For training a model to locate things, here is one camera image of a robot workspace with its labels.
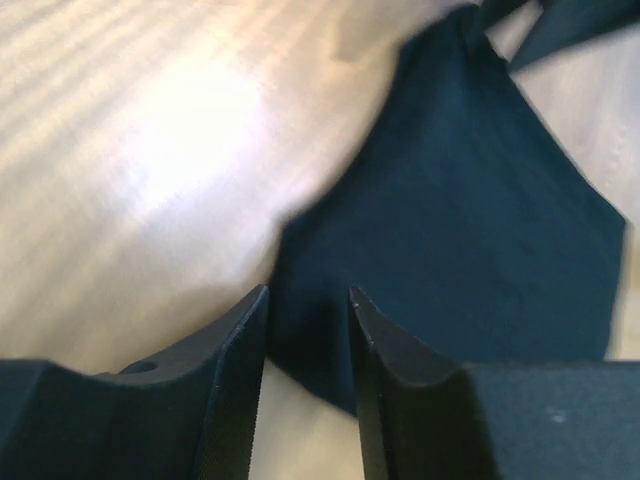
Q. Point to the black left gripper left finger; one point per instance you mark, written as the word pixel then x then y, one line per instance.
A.
pixel 185 412

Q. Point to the black t-shirt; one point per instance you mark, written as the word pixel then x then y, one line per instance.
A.
pixel 461 217

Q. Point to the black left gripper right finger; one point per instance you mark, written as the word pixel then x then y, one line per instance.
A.
pixel 422 415

